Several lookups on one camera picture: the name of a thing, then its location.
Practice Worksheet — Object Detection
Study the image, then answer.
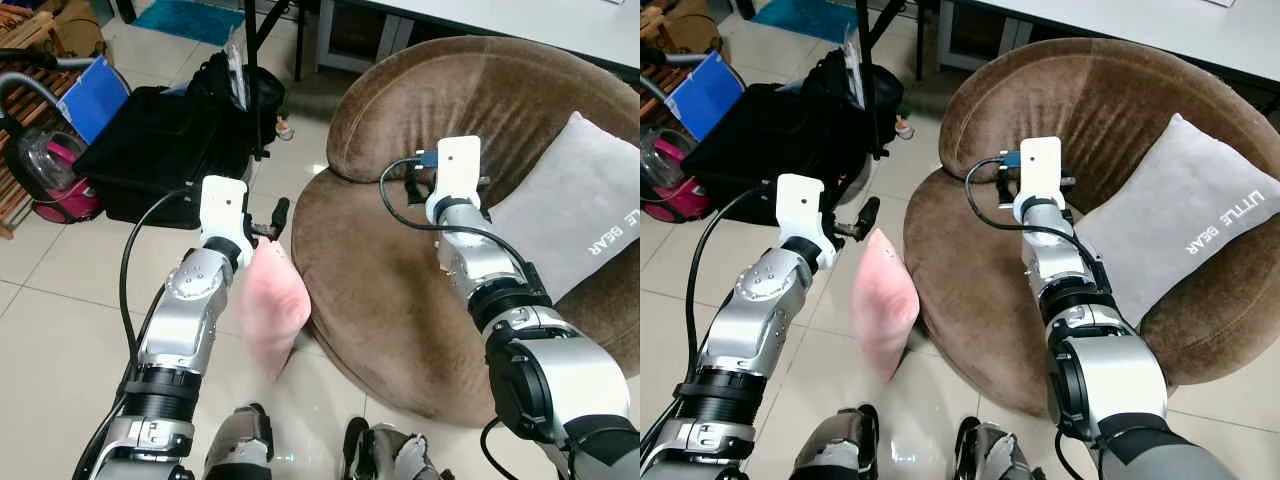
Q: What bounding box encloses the pink pillow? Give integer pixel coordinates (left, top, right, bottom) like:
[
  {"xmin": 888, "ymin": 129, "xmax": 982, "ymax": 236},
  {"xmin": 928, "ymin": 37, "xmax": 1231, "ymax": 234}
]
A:
[
  {"xmin": 850, "ymin": 228, "xmax": 921, "ymax": 383},
  {"xmin": 238, "ymin": 237, "xmax": 313, "ymax": 383}
]

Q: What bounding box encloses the brown round sofa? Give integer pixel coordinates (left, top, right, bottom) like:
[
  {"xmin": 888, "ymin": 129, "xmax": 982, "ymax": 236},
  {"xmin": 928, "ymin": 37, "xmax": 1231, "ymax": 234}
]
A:
[
  {"xmin": 903, "ymin": 37, "xmax": 1280, "ymax": 419},
  {"xmin": 290, "ymin": 37, "xmax": 641, "ymax": 429}
]

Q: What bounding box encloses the grey pillow with white lettering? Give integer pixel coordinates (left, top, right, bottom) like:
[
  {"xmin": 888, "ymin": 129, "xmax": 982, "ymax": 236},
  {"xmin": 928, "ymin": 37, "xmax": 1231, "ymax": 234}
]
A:
[
  {"xmin": 1073, "ymin": 112, "xmax": 1280, "ymax": 331},
  {"xmin": 487, "ymin": 112, "xmax": 641, "ymax": 301}
]

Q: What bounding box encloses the teal floor mat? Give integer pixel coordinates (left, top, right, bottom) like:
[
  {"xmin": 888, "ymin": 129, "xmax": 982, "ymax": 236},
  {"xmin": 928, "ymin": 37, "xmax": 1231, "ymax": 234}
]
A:
[
  {"xmin": 130, "ymin": 0, "xmax": 246, "ymax": 48},
  {"xmin": 750, "ymin": 0, "xmax": 861, "ymax": 44}
]

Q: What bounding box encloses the black backpack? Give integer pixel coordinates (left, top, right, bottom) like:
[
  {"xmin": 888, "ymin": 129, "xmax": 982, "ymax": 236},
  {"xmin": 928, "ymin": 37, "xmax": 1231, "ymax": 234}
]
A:
[
  {"xmin": 185, "ymin": 50, "xmax": 287, "ymax": 159},
  {"xmin": 800, "ymin": 46, "xmax": 906, "ymax": 191}
]

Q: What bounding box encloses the black tripod stand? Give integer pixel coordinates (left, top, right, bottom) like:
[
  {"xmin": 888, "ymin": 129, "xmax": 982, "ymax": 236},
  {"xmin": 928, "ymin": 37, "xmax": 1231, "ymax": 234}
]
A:
[
  {"xmin": 855, "ymin": 0, "xmax": 926, "ymax": 161},
  {"xmin": 243, "ymin": 0, "xmax": 306, "ymax": 161}
]

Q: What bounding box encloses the blue folder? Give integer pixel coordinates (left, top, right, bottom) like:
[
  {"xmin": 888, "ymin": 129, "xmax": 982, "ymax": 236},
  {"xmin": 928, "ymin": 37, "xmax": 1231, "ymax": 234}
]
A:
[
  {"xmin": 665, "ymin": 50, "xmax": 746, "ymax": 142},
  {"xmin": 55, "ymin": 55, "xmax": 131, "ymax": 144}
]

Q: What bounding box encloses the white table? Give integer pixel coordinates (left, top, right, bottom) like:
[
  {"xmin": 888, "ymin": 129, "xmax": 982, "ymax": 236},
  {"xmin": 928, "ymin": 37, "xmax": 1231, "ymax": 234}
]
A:
[
  {"xmin": 935, "ymin": 0, "xmax": 1280, "ymax": 87},
  {"xmin": 315, "ymin": 0, "xmax": 641, "ymax": 76}
]

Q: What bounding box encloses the robot left leg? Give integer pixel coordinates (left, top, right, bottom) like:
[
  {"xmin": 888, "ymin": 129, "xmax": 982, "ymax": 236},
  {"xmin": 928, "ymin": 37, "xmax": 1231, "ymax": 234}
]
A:
[
  {"xmin": 203, "ymin": 403, "xmax": 276, "ymax": 480},
  {"xmin": 790, "ymin": 403, "xmax": 881, "ymax": 480}
]

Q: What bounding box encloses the robot leg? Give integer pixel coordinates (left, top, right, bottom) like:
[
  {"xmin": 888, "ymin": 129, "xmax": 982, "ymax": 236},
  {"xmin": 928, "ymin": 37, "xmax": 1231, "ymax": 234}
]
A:
[
  {"xmin": 955, "ymin": 415, "xmax": 1047, "ymax": 480},
  {"xmin": 342, "ymin": 417, "xmax": 446, "ymax": 480},
  {"xmin": 203, "ymin": 403, "xmax": 276, "ymax": 480},
  {"xmin": 790, "ymin": 403, "xmax": 881, "ymax": 480}
]

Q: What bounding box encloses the wooden slatted rack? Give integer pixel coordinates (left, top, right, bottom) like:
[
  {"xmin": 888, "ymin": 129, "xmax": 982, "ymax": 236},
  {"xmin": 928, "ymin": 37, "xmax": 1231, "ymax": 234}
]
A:
[
  {"xmin": 0, "ymin": 20, "xmax": 91, "ymax": 241},
  {"xmin": 640, "ymin": 10, "xmax": 723, "ymax": 131}
]

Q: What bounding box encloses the robot right leg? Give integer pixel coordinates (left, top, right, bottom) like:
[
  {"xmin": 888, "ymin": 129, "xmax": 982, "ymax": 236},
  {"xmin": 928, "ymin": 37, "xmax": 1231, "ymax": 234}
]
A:
[
  {"xmin": 955, "ymin": 415, "xmax": 1047, "ymax": 480},
  {"xmin": 342, "ymin": 417, "xmax": 446, "ymax": 480}
]

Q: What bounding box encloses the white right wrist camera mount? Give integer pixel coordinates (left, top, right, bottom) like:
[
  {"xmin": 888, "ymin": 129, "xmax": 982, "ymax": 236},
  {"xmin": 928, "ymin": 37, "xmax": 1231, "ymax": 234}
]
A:
[
  {"xmin": 430, "ymin": 135, "xmax": 485, "ymax": 223},
  {"xmin": 1016, "ymin": 136, "xmax": 1065, "ymax": 223}
]

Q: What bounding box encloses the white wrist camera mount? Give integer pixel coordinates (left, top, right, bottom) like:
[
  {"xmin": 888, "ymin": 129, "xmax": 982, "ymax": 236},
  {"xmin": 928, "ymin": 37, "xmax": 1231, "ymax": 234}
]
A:
[
  {"xmin": 775, "ymin": 173, "xmax": 837, "ymax": 267},
  {"xmin": 199, "ymin": 175, "xmax": 254, "ymax": 264},
  {"xmin": 1016, "ymin": 136, "xmax": 1065, "ymax": 223},
  {"xmin": 430, "ymin": 135, "xmax": 485, "ymax": 223}
]

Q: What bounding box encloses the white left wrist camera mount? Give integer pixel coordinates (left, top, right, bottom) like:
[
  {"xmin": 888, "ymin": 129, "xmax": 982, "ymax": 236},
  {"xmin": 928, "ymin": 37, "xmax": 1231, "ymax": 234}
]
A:
[
  {"xmin": 199, "ymin": 175, "xmax": 254, "ymax": 264},
  {"xmin": 775, "ymin": 173, "xmax": 837, "ymax": 267}
]

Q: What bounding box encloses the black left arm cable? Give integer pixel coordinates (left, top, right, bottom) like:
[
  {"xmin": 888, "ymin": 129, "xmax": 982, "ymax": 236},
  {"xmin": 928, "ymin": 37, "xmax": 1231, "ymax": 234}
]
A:
[
  {"xmin": 685, "ymin": 188, "xmax": 781, "ymax": 401},
  {"xmin": 118, "ymin": 186, "xmax": 206, "ymax": 401}
]

